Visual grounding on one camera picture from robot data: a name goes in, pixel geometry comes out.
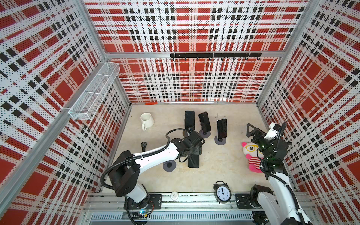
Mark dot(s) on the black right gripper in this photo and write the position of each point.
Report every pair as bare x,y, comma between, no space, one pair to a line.
259,137

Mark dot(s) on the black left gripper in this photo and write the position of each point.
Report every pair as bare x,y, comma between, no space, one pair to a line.
198,149

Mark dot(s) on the black phone stand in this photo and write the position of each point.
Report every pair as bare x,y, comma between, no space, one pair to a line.
222,129

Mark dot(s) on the black phone green edge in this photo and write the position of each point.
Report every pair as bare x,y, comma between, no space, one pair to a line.
190,120

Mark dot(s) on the black phone purple edge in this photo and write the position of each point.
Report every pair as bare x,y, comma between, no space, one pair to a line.
205,122

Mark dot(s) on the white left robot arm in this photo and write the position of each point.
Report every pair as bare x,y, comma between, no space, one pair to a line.
122,176

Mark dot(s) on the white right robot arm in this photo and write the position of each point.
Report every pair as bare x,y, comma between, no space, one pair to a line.
279,202

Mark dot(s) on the grey phone stand middle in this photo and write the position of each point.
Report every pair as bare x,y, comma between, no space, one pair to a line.
204,135

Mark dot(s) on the grey phone stand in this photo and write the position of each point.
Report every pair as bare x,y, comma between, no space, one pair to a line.
220,141
169,166
204,135

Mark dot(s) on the grey phone stand right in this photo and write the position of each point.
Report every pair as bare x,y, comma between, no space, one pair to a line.
220,141

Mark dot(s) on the grey phone stand front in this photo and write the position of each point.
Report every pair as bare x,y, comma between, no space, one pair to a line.
169,166

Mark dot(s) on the pink plush owl toy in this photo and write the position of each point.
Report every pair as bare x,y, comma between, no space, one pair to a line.
253,156

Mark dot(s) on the black wrist watch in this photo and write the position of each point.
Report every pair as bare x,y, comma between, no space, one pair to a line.
143,146

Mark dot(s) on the white ceramic mug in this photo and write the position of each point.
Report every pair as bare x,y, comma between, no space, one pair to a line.
147,121

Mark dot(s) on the white round button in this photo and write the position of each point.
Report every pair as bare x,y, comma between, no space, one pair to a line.
174,195

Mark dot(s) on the red round disc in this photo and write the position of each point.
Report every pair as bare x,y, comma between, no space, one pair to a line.
150,103

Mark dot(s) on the black alarm clock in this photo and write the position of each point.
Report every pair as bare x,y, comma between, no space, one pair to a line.
222,192

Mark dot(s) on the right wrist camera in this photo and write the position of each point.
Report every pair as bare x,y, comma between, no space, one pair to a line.
274,131

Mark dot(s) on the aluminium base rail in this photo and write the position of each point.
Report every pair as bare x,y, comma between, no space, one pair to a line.
106,208

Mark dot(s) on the black wall hook rail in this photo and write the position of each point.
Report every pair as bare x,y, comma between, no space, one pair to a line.
244,55

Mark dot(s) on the white wire mesh basket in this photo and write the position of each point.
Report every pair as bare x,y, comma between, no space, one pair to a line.
101,80

